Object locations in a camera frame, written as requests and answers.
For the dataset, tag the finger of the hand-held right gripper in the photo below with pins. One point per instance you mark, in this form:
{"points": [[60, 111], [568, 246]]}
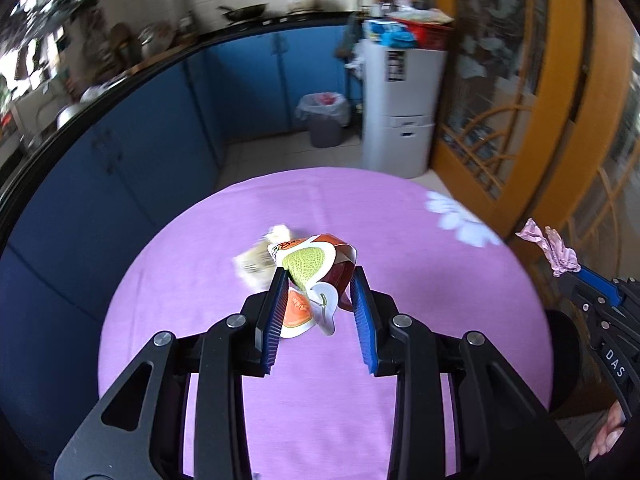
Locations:
{"points": [[580, 295], [597, 281]]}

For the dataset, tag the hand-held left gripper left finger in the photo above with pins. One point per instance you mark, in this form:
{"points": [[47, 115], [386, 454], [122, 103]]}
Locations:
{"points": [[275, 320]]}

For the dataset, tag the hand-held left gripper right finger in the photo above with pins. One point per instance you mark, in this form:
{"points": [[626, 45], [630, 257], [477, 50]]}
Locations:
{"points": [[362, 320]]}

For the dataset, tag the black round trash bin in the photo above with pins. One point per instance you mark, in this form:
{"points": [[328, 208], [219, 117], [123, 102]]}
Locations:
{"points": [[565, 360]]}

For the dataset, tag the pink wrapper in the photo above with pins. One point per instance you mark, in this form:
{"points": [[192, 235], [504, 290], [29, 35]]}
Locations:
{"points": [[550, 247]]}

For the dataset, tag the red melon-print wrapper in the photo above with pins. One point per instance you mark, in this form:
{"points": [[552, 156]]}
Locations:
{"points": [[310, 266]]}

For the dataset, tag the grey trash can with liner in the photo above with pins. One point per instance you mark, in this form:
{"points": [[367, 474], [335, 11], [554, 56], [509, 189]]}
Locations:
{"points": [[322, 120]]}

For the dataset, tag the person's right hand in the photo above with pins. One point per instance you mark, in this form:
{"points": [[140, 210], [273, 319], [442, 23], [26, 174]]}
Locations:
{"points": [[607, 432]]}

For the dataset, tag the beige snack wrapper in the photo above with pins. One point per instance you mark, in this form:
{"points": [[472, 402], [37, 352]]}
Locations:
{"points": [[255, 266]]}

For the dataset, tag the purple flower-print tablecloth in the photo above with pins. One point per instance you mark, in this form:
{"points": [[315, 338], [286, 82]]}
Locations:
{"points": [[210, 320]]}

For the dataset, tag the wide wooden glass door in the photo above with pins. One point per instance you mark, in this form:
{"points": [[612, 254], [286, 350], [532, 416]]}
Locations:
{"points": [[615, 160]]}

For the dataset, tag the blue kitchen cabinets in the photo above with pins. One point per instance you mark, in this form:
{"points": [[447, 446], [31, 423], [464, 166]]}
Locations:
{"points": [[150, 160]]}

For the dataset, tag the narrow wooden glass door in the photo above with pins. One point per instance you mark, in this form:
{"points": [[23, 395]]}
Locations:
{"points": [[505, 100]]}

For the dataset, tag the light grey storage cabinet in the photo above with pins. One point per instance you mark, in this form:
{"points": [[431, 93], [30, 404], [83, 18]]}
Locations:
{"points": [[400, 110]]}

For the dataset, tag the blue plastic packet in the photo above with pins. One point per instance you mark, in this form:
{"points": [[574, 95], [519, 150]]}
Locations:
{"points": [[395, 35]]}

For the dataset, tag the black kitchen countertop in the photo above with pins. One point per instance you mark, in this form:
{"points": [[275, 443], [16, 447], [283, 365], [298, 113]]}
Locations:
{"points": [[125, 72]]}

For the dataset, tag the red plastic basket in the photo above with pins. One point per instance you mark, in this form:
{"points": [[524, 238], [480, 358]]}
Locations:
{"points": [[425, 27]]}

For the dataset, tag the black wok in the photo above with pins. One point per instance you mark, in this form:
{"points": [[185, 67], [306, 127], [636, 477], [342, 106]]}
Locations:
{"points": [[245, 11]]}

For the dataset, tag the white cooking pot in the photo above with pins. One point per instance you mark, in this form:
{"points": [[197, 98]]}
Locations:
{"points": [[302, 0]]}

